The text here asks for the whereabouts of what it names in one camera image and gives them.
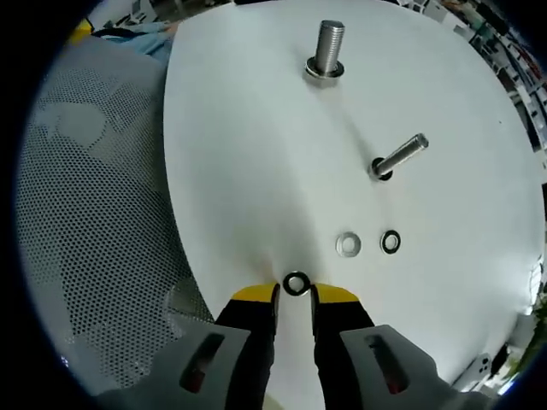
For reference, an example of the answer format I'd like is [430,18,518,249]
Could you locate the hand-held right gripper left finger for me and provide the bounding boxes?
[127,282,282,410]

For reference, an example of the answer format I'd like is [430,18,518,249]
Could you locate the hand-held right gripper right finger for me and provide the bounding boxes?
[309,282,472,410]

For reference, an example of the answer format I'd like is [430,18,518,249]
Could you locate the small threaded stud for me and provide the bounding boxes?
[368,132,430,183]

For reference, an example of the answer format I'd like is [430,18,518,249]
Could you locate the large threaded stud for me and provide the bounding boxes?
[303,18,347,89]

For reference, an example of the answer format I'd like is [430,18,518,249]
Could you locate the light blue garment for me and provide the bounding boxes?
[91,20,178,66]

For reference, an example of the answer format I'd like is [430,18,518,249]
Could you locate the white smartphone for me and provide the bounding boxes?
[462,348,499,388]

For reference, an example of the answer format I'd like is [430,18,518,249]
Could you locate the black device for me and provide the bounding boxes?
[493,344,513,375]

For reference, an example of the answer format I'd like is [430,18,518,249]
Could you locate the grey mesh chair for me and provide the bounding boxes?
[16,38,215,390]

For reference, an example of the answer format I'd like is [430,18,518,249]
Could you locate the shelves with white bins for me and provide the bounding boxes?
[491,16,547,151]

